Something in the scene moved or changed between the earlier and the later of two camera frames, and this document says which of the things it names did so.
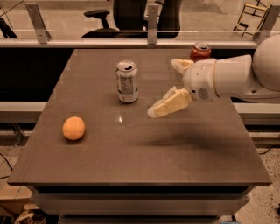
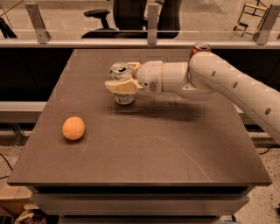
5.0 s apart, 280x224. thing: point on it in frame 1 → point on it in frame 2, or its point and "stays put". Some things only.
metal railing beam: x=127 y=43 stays put
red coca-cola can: x=200 y=51 stays put
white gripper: x=199 y=79 → x=150 y=75
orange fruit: x=73 y=128 stays put
